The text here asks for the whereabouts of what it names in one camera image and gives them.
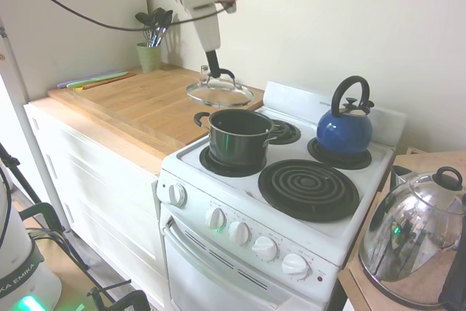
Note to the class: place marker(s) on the large black coil burner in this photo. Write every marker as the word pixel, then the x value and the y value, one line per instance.
pixel 309 191

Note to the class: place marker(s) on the blue stovetop kettle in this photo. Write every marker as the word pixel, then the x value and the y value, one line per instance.
pixel 342 136

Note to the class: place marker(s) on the white stove knob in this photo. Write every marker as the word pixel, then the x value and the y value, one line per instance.
pixel 215 217
pixel 295 267
pixel 177 194
pixel 265 248
pixel 239 233

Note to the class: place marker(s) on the glass pot lid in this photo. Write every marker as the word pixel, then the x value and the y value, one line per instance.
pixel 218 97

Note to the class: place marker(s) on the purple knife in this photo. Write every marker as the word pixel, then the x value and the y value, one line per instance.
pixel 94 78

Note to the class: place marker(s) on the white stand pole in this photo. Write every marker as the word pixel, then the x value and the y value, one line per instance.
pixel 43 163

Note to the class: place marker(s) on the black nylon spoon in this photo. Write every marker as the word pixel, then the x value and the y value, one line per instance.
pixel 167 16
pixel 157 15
pixel 142 18

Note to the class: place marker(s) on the large wooden butcher block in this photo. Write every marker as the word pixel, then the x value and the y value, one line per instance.
pixel 145 100

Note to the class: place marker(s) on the black tripod leg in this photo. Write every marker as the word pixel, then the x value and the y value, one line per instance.
pixel 22 175

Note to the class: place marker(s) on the white counter cabinet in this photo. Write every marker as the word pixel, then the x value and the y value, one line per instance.
pixel 109 198

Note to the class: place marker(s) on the dark green C-clamp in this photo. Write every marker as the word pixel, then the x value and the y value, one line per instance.
pixel 120 300
pixel 36 210

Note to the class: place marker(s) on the white electric stove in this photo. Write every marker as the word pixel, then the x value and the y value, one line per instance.
pixel 218 282

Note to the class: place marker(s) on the shiny steel electric kettle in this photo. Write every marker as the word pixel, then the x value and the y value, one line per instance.
pixel 407 238

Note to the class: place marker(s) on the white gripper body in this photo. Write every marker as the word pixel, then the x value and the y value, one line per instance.
pixel 204 16

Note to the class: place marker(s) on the glass salt shaker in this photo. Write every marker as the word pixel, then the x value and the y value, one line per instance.
pixel 204 68

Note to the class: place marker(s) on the small black coil burner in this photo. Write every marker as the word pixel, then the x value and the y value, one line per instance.
pixel 342 161
pixel 287 132
pixel 233 169

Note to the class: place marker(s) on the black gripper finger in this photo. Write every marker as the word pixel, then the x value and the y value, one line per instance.
pixel 214 65

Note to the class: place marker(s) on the orange knife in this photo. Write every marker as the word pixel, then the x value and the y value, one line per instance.
pixel 98 85

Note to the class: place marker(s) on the black cooking pot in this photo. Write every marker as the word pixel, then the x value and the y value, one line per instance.
pixel 236 143

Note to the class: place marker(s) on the green utensil holder cup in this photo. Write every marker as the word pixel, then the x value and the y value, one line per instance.
pixel 149 58

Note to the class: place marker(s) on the green knife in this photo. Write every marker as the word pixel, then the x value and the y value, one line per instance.
pixel 105 80

